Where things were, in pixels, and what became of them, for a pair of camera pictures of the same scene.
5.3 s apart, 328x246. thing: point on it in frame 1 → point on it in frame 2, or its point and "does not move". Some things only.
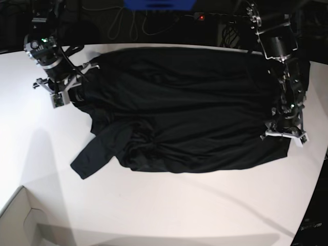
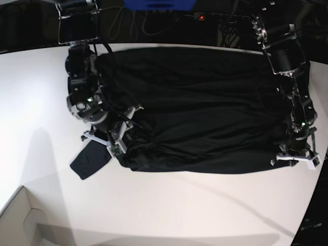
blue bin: x=159 y=5 does not move
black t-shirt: x=177 y=109 does not move
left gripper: x=58 y=89 → x=111 y=135
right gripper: x=289 y=126 → x=300 y=145
